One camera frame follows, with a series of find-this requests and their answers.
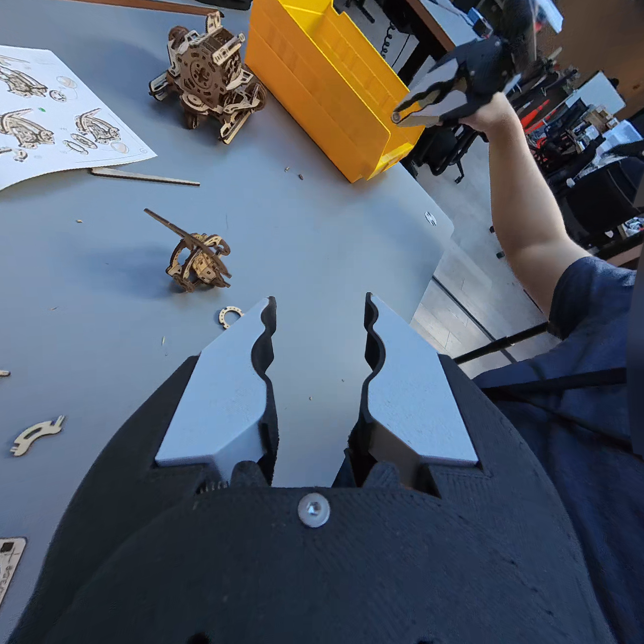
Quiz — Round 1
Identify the wooden tag card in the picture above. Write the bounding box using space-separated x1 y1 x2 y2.
0 537 27 607

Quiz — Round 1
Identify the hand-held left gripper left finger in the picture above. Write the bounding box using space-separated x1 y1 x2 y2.
155 296 280 486

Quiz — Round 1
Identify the black metal rod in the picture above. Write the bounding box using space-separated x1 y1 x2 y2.
453 322 550 365

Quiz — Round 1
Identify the thin wooden stick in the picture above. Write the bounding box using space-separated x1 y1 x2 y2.
90 167 201 187

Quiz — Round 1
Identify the small wooden gear assembly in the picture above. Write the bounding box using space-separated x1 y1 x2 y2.
143 208 233 293

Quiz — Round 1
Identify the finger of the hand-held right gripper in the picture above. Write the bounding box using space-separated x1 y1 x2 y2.
391 92 472 127
396 58 467 115

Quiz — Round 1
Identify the yellow plastic bin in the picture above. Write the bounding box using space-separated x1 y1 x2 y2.
245 0 426 183

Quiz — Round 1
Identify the large wooden gear model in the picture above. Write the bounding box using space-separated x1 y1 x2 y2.
148 10 269 146

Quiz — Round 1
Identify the person's right forearm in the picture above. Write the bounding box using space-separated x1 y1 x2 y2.
485 118 592 317

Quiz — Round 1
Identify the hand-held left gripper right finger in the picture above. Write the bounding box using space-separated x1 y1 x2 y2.
347 292 480 493

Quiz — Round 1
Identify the person's right hand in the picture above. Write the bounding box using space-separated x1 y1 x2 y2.
459 92 515 135

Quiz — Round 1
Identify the printed instruction booklet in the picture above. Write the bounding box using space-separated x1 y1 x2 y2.
0 45 158 192

